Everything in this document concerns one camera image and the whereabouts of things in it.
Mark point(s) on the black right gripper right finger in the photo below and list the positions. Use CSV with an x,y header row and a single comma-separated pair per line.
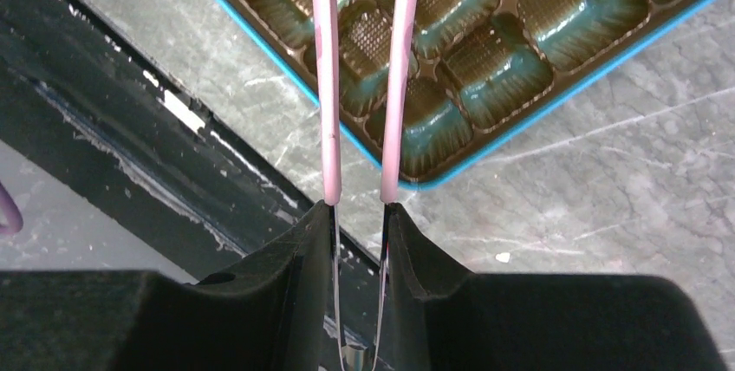
x,y
447,317

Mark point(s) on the pink metal tongs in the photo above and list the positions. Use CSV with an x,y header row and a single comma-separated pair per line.
x,y
327,61

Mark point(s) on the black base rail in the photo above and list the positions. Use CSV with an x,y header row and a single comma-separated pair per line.
x,y
85,105

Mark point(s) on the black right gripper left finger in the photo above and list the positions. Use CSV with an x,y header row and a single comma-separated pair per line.
x,y
265,312

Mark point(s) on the blue cookie tin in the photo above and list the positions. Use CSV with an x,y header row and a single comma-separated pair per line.
x,y
481,70

